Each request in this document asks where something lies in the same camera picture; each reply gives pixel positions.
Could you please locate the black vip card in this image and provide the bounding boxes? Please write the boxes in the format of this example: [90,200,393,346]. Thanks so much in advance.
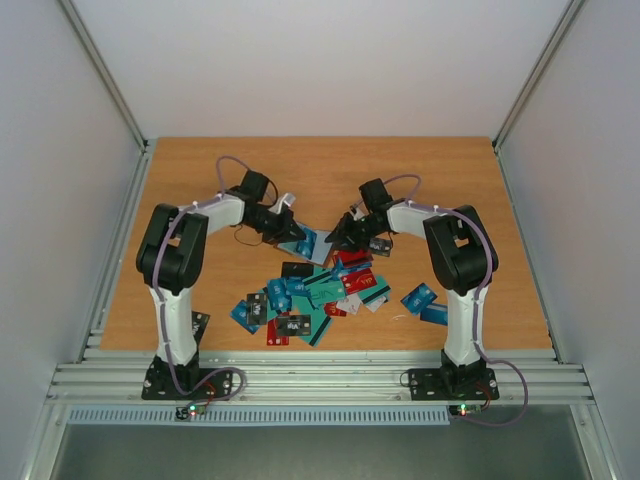
[192,311,210,346]
[369,238,393,257]
[275,315,312,337]
[246,292,269,325]

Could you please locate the left controller board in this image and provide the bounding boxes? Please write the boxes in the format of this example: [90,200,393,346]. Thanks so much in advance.
[175,404,208,421]

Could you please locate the controller board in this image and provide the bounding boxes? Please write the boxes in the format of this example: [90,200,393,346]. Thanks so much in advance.
[175,404,208,421]
[449,403,487,417]

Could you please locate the blue card left edge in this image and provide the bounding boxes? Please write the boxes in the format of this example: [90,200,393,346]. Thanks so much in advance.
[230,300,260,335]

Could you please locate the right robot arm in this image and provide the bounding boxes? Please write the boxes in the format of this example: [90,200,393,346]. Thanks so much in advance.
[327,179,498,401]

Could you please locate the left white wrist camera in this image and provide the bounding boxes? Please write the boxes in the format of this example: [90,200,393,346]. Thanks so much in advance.
[269,192,296,214]

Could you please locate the teal card pile bottom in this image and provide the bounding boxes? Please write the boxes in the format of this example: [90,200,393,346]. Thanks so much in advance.
[290,270,391,317]

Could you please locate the black VIP card bottom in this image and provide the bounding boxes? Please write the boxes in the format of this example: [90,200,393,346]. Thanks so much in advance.
[275,315,312,337]

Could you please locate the black VIP card far left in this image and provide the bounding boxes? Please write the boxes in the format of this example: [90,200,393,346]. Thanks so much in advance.
[192,311,210,346]

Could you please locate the red gold VIP card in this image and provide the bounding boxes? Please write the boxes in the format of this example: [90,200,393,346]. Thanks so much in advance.
[341,268,377,295]

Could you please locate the dark red card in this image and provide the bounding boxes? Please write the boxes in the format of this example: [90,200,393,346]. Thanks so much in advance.
[333,250,372,269]

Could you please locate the black VIP card top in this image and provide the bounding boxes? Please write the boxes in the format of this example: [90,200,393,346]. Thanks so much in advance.
[369,238,393,257]

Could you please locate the blue card pile centre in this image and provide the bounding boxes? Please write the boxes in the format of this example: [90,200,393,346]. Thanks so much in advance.
[267,278,292,312]

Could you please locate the blue card far right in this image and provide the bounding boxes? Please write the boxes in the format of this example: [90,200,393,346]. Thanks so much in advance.
[420,303,448,326]

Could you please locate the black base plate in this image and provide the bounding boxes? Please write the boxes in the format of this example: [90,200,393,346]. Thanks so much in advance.
[141,356,234,401]
[407,368,500,401]

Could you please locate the blue VIP chip card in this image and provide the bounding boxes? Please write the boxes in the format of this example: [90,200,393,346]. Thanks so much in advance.
[295,228,317,259]

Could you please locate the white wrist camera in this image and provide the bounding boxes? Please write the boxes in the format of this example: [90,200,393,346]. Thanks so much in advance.
[269,192,296,214]
[349,203,365,220]

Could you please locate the blue card right upper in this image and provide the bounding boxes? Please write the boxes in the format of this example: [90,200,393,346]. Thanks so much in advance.
[401,283,437,315]

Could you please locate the brown leather card holder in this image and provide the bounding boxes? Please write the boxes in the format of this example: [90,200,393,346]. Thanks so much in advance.
[276,224,332,266]

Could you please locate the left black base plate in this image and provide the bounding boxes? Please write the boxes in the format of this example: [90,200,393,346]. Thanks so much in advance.
[141,356,234,401]

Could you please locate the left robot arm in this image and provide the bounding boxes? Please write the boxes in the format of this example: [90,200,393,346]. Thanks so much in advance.
[136,170,304,398]

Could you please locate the aluminium frame rails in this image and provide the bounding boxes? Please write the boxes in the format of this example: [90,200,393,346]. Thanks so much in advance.
[46,349,595,405]

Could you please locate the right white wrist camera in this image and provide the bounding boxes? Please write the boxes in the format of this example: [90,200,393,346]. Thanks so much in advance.
[349,203,365,220]

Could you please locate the black plain card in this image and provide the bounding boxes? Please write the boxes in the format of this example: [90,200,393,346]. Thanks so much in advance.
[281,262,314,278]

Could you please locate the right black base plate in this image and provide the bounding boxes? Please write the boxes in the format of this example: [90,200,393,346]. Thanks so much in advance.
[407,368,500,401]

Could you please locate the grey slotted cable duct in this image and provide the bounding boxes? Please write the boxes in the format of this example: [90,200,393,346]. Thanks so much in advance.
[68,405,450,427]

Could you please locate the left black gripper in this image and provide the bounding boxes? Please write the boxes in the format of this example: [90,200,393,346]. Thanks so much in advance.
[246,207,307,244]

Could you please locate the right controller board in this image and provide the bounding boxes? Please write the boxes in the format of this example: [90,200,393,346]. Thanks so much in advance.
[449,403,487,417]

